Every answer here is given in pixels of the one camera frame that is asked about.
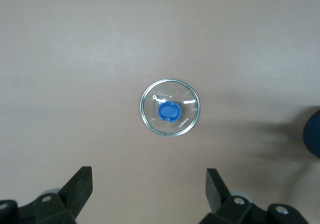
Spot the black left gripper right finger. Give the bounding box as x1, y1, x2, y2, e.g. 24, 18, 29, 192
199, 168, 310, 224

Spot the glass lid with blue knob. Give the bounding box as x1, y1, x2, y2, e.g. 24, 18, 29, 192
139, 77, 202, 138

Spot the dark pot with blue handle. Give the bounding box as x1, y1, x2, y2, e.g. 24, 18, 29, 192
303, 108, 320, 159

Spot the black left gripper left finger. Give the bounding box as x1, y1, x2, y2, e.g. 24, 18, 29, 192
0, 166, 94, 224

